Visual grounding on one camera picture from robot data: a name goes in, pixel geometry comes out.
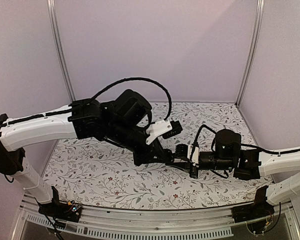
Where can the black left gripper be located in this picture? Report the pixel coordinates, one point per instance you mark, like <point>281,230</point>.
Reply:
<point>156,151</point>

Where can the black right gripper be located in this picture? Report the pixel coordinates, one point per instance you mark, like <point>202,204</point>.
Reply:
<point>188,167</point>

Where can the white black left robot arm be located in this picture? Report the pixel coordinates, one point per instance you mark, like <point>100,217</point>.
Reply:
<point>116,122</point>

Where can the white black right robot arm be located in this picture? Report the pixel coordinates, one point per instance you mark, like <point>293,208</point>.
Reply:
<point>246,161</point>

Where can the floral patterned table mat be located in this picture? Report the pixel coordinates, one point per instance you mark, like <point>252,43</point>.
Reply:
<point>101,174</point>

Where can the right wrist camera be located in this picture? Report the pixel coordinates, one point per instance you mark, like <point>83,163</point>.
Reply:
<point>191,151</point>

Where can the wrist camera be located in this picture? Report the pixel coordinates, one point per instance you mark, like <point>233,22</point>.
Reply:
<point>163,128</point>
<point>191,151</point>

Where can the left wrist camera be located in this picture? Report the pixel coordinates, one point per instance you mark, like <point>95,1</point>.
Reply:
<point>163,128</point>

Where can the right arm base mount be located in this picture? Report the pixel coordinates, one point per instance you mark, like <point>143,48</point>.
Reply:
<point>257,209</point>

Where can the front aluminium frame rail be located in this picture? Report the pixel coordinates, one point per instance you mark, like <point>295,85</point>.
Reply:
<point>101,223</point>

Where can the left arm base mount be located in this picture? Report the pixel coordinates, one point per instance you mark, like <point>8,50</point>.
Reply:
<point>68,211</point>

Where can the right aluminium corner post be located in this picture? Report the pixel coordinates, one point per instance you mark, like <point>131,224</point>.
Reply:
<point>260,4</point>

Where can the aluminium corner post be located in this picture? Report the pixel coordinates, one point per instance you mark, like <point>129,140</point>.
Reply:
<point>51,7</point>
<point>260,4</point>

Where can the left aluminium corner post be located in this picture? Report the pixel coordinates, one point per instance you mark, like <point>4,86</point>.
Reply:
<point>51,7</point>

